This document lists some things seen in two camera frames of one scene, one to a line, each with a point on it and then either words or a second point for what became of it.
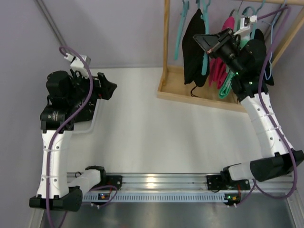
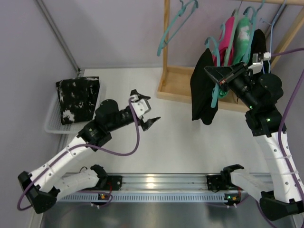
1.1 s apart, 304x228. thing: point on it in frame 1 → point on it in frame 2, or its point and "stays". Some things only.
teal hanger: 185,8 → 183,8
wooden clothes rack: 171,85 stays
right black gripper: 215,45 → 232,77
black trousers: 193,53 → 201,83
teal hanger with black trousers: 205,3 → 216,87
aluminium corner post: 42,7 stays
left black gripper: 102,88 → 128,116
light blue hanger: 272,23 stays
